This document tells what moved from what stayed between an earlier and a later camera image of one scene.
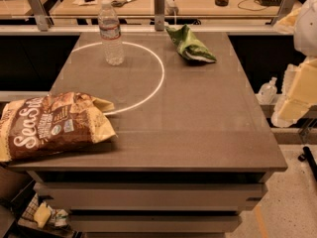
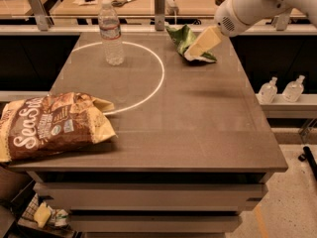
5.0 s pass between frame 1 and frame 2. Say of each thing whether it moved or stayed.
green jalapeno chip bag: stayed
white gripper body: moved
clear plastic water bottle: stayed
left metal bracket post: stayed
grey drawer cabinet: stayed
